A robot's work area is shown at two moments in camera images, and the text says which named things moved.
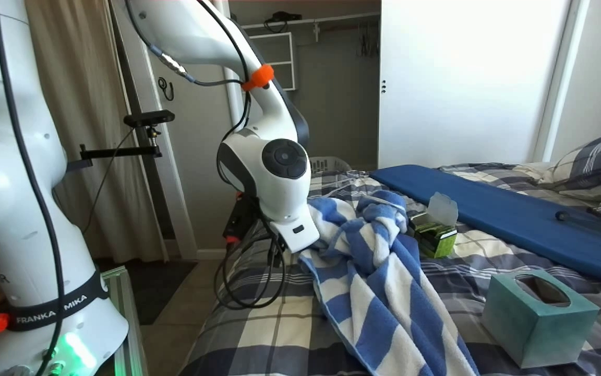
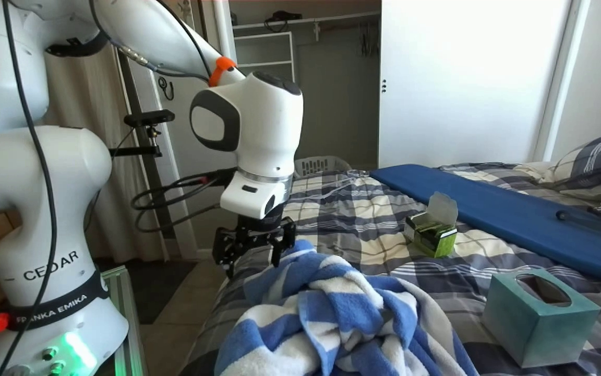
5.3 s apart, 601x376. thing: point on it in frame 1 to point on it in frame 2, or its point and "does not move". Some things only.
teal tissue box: [537, 319] does not move
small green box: [434, 231] does not move
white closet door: [462, 83] does not move
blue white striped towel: [370, 280] to [309, 314]
